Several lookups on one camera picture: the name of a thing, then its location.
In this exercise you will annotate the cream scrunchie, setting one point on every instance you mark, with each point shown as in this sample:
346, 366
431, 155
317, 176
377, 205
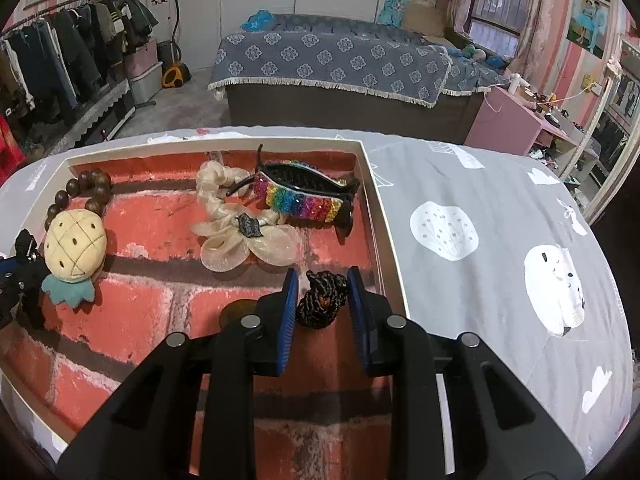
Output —
212, 185

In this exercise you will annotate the bed with blue patterned cover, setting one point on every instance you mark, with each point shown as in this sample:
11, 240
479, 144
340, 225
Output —
340, 65

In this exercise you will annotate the pink desk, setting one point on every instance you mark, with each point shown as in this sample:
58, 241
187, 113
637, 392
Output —
505, 120

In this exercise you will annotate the beige tray with brick-print liner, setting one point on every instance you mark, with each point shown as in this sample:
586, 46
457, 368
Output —
150, 310

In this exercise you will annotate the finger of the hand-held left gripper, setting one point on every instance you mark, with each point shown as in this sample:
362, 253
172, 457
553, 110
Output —
26, 250
30, 297

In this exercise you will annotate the white framed standing mirror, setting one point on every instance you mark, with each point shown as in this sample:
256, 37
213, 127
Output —
615, 125

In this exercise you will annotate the teal garment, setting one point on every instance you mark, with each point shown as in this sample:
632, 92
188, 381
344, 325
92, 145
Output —
392, 7

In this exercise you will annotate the grey lace-edged cover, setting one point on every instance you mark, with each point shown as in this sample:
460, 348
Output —
100, 115

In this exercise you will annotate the garment steamer with yellow base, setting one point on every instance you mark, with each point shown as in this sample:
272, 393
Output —
175, 75

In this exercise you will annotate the row of hanging clothes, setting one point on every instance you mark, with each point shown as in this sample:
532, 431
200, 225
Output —
75, 55

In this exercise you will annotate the yellow cushion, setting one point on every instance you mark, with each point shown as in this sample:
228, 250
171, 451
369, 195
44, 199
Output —
424, 20

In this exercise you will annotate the blue plush bag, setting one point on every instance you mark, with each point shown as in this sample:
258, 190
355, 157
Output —
257, 21

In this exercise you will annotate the barred window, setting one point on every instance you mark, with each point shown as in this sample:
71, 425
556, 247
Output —
500, 5

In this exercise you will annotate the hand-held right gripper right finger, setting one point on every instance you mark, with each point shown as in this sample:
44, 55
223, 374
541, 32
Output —
361, 325

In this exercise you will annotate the couple wall poster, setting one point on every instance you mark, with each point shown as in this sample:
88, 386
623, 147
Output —
590, 20

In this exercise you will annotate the metal clothes rack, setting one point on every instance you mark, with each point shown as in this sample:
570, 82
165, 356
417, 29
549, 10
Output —
60, 10

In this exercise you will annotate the beige organza bow hair clip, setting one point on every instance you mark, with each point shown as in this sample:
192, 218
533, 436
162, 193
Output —
280, 245

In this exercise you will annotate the stuffed toys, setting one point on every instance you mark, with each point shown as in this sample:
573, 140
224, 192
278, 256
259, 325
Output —
482, 56

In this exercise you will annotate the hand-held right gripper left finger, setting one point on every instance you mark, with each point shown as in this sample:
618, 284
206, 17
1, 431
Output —
286, 325

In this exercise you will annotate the white storage box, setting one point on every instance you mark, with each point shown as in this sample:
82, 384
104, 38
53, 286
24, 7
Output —
147, 82

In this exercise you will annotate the pink storage box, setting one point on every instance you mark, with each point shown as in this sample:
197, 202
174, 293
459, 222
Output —
142, 57

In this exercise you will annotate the pineapple plush hair clip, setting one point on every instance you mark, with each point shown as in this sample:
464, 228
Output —
75, 245

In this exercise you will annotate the white hair dryer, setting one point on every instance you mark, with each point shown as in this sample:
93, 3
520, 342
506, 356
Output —
517, 82

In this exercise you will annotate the rainbow sequin hair claw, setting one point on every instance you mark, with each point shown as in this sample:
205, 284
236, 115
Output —
300, 200

